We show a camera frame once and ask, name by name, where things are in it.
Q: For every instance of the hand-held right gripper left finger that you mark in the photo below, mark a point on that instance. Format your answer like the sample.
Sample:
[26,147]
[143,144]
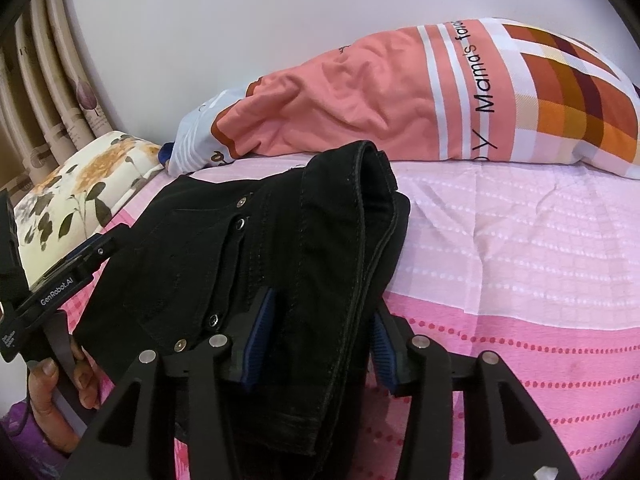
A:
[257,340]

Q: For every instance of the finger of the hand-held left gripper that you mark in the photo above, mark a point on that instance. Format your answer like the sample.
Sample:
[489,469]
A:
[97,250]

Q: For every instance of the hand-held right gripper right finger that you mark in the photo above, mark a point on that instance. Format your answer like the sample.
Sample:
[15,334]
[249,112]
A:
[386,355]

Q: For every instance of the black pants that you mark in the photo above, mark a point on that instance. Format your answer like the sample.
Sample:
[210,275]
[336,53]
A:
[300,240]

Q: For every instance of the person's left forearm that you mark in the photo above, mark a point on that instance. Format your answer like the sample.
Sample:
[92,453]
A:
[25,435]

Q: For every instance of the person's left hand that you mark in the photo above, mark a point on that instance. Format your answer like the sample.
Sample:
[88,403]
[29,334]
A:
[45,400]

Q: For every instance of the floral print pillow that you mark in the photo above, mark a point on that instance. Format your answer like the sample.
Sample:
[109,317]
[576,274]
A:
[90,180]

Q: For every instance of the small blue object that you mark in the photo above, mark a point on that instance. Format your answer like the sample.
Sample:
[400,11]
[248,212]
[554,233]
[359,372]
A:
[165,154]

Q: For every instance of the pink checked blanket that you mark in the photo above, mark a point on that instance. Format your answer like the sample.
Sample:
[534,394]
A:
[500,260]

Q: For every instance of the beige ribbed headboard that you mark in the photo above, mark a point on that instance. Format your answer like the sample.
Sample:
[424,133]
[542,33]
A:
[55,85]

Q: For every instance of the salmon plaid printed pillow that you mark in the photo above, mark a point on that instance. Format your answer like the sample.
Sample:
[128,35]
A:
[350,100]

